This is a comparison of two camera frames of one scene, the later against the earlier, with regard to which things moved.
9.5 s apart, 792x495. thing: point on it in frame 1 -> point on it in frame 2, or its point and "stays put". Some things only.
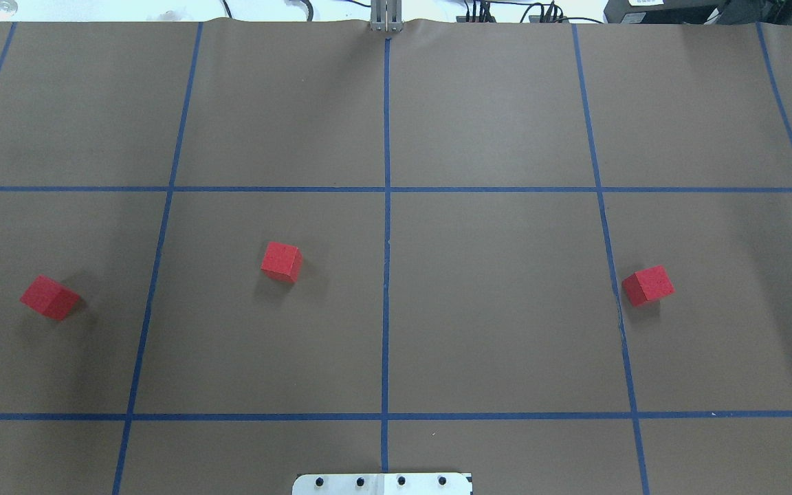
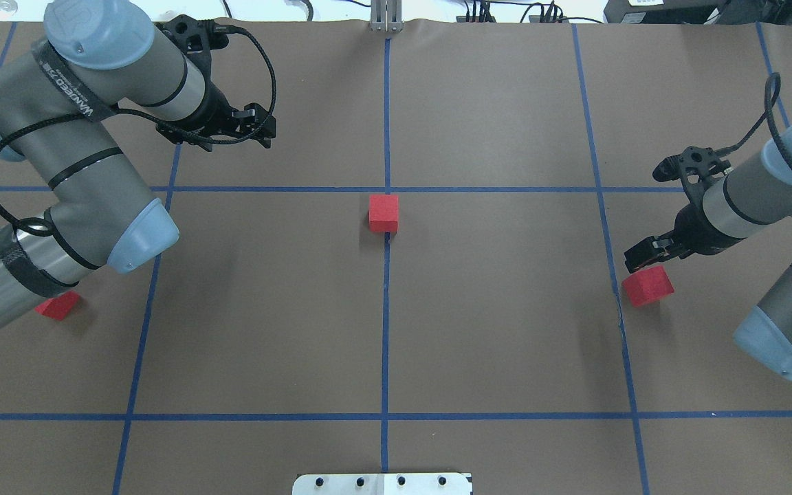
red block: x=50 y=298 stays put
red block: x=648 y=284 stays put
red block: x=282 y=262 -> x=383 y=212
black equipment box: x=705 y=12 stays put
